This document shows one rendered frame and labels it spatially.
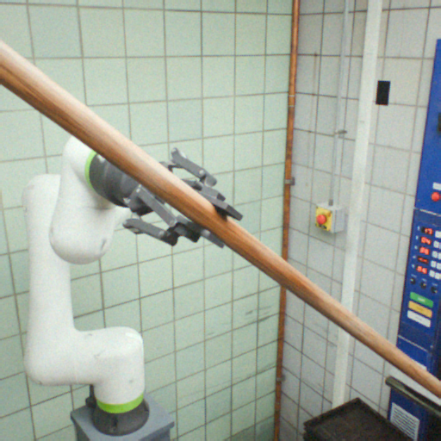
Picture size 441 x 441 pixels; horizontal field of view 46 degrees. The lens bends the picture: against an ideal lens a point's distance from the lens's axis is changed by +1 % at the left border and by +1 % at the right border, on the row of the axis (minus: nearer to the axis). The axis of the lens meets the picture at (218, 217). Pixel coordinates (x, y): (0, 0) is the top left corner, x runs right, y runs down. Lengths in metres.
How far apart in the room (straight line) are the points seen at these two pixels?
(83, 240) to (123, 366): 0.52
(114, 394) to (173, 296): 0.88
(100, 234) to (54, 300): 0.48
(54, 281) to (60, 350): 0.17
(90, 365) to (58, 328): 0.12
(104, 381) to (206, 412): 1.31
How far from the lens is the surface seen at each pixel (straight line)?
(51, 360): 1.35
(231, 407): 2.70
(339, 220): 2.13
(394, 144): 1.95
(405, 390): 1.69
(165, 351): 2.28
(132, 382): 1.36
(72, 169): 0.86
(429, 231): 1.88
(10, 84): 0.48
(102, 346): 1.32
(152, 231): 0.65
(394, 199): 1.98
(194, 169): 0.65
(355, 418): 2.18
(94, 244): 0.88
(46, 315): 1.34
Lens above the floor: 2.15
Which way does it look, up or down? 19 degrees down
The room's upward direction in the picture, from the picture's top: straight up
